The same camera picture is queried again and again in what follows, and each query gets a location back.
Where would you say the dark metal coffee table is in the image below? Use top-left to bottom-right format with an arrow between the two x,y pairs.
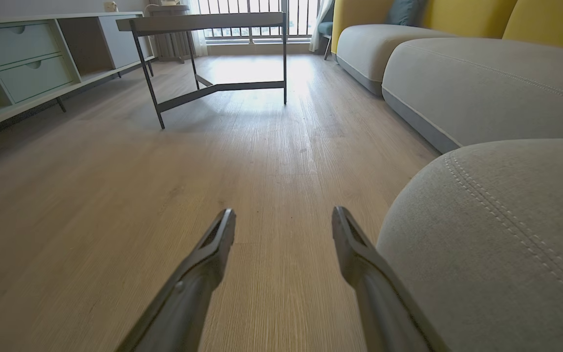
116,12 -> 288,130

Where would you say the white curtain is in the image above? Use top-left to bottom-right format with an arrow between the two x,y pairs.
309,0 -> 335,53

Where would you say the grey sofa seat cushion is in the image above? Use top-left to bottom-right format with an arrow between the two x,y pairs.
382,38 -> 563,154
336,24 -> 458,96
376,139 -> 563,352

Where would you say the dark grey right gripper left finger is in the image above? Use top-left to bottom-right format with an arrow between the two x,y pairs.
115,208 -> 237,352

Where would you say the teal throw pillow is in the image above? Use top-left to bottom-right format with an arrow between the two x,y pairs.
386,0 -> 428,27

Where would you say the balcony window railing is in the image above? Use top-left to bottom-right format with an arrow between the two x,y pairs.
197,0 -> 321,41

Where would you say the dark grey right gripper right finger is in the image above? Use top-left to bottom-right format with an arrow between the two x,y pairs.
331,206 -> 451,352

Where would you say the pale green TV cabinet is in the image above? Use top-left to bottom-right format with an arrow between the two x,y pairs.
0,12 -> 155,137

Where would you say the grey chair by window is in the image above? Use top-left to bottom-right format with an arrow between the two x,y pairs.
318,0 -> 336,61

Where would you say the yellow sofa back cushion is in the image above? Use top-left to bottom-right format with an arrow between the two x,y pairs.
502,0 -> 563,53
331,0 -> 518,54

